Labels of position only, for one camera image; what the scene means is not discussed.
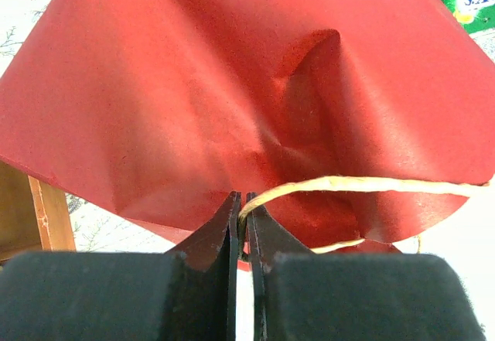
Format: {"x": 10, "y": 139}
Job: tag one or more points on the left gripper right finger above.
{"x": 357, "y": 294}

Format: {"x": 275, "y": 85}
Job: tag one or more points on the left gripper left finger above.
{"x": 186, "y": 293}

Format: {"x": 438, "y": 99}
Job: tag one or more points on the red paper bag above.
{"x": 156, "y": 109}

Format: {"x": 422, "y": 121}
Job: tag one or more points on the orange wooden tray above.
{"x": 34, "y": 215}

